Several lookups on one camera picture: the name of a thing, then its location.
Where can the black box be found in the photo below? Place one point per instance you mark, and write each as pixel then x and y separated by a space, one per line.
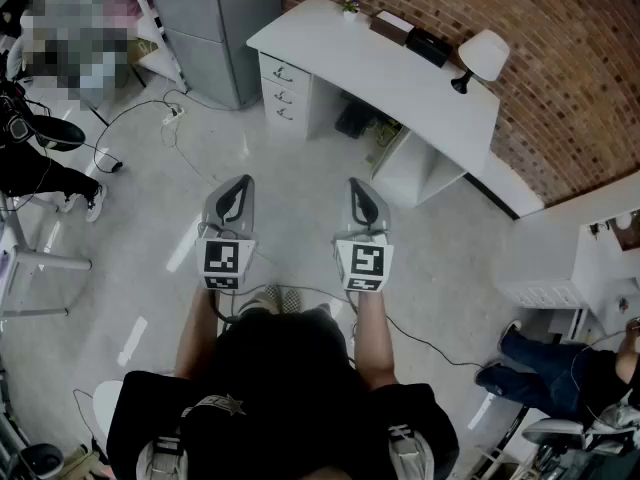
pixel 429 47

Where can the white table frame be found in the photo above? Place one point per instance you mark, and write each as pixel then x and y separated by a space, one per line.
pixel 30 260

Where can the white desk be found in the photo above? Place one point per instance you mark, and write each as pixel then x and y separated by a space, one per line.
pixel 380 68

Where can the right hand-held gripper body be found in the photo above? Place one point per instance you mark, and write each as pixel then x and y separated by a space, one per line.
pixel 367 260

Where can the white shelf rack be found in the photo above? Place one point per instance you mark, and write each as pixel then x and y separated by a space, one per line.
pixel 170 63

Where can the person's left forearm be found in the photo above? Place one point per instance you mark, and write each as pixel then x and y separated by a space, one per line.
pixel 197 333

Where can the person's checkered shoe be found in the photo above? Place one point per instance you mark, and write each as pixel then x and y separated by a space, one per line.
pixel 292 300
pixel 267 299

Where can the person's right forearm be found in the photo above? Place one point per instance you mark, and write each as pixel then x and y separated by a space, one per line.
pixel 372 338

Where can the person's right checkered shoe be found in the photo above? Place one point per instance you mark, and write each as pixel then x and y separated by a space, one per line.
pixel 292 300

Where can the white table lamp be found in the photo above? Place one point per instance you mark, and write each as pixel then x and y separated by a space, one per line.
pixel 484 53

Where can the grey office chair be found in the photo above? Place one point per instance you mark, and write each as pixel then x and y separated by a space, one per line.
pixel 555 430

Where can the person's black shirt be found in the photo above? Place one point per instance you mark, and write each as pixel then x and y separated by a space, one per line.
pixel 280 393

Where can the black bag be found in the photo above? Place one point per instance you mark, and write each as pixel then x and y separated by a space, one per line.
pixel 355 118

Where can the person's left checkered shoe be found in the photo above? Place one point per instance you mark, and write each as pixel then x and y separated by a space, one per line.
pixel 267 299

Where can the small potted purple flower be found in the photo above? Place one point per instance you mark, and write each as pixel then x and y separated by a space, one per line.
pixel 350 12

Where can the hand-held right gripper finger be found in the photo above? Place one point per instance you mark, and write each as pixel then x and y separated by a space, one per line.
pixel 370 208
pixel 354 203

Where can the white slatted cabinet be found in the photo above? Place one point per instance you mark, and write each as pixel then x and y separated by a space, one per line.
pixel 595 268

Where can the white round stool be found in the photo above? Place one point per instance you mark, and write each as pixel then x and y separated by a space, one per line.
pixel 107 408

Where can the brown tissue box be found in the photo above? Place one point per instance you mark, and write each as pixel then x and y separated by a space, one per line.
pixel 392 28

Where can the beige paper bag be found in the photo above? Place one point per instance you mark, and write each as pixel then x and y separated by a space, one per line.
pixel 142 50

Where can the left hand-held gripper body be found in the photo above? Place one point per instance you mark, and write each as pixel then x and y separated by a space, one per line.
pixel 220 260

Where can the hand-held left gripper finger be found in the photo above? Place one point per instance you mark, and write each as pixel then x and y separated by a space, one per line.
pixel 225 208
pixel 243 193

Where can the white power strip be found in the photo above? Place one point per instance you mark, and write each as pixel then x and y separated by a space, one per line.
pixel 173 115

